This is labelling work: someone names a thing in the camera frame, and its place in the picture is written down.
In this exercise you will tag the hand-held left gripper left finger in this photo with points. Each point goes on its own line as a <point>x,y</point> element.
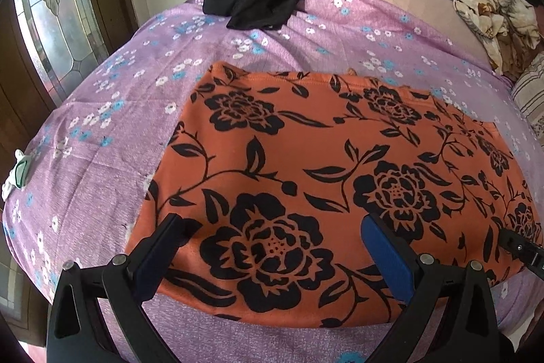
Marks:
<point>148,261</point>

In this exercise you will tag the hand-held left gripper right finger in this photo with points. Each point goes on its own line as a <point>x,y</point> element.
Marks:
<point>389,256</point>

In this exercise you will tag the wooden stained glass door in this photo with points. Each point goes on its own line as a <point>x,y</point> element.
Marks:
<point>63,5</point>

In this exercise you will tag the striped pillow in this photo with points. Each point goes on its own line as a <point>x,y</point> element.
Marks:
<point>531,95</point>

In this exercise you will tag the beige floral blanket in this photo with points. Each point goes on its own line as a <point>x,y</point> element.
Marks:
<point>488,14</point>

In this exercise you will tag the white green plastic item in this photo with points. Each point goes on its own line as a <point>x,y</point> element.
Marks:
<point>19,173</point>

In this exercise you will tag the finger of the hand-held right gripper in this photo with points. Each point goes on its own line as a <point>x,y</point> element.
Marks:
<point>522,249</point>

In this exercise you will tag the orange black floral cloth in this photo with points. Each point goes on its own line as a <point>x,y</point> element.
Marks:
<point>323,159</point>

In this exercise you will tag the purple floral bed sheet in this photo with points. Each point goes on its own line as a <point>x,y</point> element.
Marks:
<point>127,91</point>

